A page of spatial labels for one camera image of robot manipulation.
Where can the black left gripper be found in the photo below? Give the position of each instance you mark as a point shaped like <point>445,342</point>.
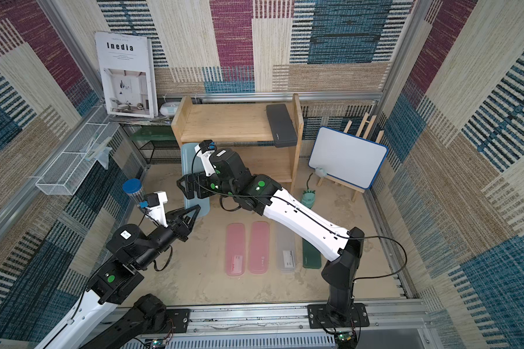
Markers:
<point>173,219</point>

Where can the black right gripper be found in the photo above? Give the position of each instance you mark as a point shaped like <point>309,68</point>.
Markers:
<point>199,182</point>

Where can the pink pencil case shelf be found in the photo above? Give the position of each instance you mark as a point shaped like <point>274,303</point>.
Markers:
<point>235,249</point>
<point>259,248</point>

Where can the translucent white pencil case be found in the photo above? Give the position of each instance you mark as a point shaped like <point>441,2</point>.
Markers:
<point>285,249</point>

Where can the dark green pencil case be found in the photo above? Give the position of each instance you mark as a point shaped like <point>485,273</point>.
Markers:
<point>311,256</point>

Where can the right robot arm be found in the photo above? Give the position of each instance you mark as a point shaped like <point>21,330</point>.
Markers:
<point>342,248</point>

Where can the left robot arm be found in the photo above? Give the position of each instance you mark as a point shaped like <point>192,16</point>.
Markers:
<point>108,288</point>

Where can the clear pencil tube blue cap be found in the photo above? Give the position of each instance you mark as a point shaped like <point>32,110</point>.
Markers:
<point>134,189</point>

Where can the wooden two-tier shelf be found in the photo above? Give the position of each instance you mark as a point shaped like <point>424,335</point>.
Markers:
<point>243,127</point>

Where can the black pencil case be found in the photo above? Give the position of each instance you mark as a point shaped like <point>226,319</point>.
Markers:
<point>281,125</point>

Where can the green tray on rack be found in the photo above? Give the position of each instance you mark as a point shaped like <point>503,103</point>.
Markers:
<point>153,133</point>

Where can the white round device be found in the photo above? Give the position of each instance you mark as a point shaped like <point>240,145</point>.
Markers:
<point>169,108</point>

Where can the Inedia magazine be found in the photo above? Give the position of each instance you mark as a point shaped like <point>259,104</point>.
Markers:
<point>126,68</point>

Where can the wooden easel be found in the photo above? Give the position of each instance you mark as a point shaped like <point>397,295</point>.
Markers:
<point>362,131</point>

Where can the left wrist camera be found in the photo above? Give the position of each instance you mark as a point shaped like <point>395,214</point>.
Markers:
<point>153,207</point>

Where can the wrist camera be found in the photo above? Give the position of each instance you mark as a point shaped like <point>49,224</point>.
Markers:
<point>153,207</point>
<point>204,150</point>

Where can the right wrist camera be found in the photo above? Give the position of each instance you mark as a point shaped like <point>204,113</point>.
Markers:
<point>204,150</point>

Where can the black wire mesh rack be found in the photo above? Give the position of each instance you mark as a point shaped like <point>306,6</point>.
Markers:
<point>154,152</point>

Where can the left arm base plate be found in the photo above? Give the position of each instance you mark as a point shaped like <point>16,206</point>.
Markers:
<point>176,321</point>

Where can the white wire basket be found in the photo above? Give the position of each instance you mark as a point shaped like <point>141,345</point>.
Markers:
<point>68,171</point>

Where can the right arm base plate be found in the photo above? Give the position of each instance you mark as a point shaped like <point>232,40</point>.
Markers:
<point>320,317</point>

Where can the whiteboard with blue frame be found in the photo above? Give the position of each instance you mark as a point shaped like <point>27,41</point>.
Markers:
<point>326,151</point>

